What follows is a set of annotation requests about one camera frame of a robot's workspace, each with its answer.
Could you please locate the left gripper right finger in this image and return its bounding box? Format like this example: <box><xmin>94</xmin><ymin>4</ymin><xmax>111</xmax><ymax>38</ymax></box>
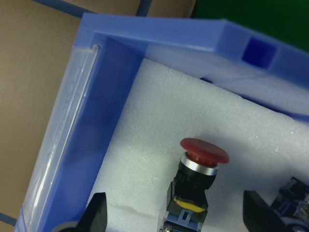
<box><xmin>242</xmin><ymin>190</ymin><xmax>285</xmax><ymax>232</ymax></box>

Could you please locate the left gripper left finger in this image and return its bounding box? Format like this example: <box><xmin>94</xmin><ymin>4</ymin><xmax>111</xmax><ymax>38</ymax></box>
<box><xmin>76</xmin><ymin>192</ymin><xmax>107</xmax><ymax>232</ymax></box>

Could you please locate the yellow mushroom push button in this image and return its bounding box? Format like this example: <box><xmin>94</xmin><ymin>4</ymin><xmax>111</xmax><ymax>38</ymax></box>
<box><xmin>270</xmin><ymin>177</ymin><xmax>309</xmax><ymax>232</ymax></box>

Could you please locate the red mushroom push button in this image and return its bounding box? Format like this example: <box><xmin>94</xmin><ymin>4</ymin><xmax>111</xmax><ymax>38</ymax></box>
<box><xmin>157</xmin><ymin>138</ymin><xmax>229</xmax><ymax>232</ymax></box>

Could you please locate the white foam pad left bin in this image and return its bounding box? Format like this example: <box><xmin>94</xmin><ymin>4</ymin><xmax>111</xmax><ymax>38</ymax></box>
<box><xmin>92</xmin><ymin>59</ymin><xmax>309</xmax><ymax>232</ymax></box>

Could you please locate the blue bin left side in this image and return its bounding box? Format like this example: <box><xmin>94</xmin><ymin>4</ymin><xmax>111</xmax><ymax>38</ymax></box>
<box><xmin>15</xmin><ymin>14</ymin><xmax>309</xmax><ymax>232</ymax></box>

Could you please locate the green conveyor belt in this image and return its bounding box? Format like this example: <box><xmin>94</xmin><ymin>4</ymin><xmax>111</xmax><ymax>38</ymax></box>
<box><xmin>191</xmin><ymin>0</ymin><xmax>309</xmax><ymax>52</ymax></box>

